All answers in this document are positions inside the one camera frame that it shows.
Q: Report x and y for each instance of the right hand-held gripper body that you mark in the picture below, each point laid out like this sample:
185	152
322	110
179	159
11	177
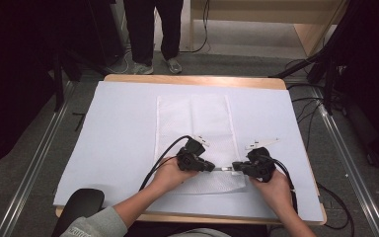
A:
260	164

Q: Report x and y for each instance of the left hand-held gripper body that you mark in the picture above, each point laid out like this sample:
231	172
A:
190	158

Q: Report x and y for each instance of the white towel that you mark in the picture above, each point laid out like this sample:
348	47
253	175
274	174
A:
207	121

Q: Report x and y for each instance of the person's left hand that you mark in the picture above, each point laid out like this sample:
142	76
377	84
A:
172	176

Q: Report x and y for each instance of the person's right hand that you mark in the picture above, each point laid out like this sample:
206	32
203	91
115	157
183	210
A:
274	194

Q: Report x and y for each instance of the grey shirt front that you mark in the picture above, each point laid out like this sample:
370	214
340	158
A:
199	233

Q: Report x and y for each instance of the white table cover sheet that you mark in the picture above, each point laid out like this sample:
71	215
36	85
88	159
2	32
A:
118	148

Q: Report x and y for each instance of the wooden table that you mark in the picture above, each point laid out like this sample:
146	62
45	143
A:
194	80

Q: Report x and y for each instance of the black metal stand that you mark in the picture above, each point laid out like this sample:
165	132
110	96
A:
329	82
58	82

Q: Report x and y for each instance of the grey sleeve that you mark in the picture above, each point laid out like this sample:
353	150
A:
95	225

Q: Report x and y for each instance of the black chair armrest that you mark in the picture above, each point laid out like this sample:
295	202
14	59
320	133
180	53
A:
79	205

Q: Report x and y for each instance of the dark curtain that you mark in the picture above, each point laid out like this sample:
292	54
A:
13	65
371	65

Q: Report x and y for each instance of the black cabinet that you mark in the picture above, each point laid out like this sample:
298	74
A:
108	29

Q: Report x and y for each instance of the light wooden shelf unit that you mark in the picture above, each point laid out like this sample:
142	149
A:
263	11

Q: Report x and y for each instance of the metal floor rail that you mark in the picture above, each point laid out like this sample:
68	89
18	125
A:
36	164
348	164

